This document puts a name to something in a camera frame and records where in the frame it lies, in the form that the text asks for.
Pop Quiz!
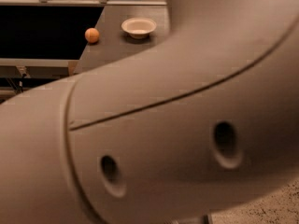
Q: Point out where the small orange fruit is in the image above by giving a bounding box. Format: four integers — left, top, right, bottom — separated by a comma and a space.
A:
85, 28, 100, 44

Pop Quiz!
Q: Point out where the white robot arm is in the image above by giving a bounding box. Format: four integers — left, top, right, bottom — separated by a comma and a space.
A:
0, 0, 299, 224

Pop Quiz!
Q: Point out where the grey wooden drawer cabinet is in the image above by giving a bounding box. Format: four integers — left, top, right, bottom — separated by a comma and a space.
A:
74, 6, 169, 75

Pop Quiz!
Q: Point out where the beige paper bowl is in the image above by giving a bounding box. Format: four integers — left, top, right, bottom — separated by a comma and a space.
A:
121, 18, 157, 39

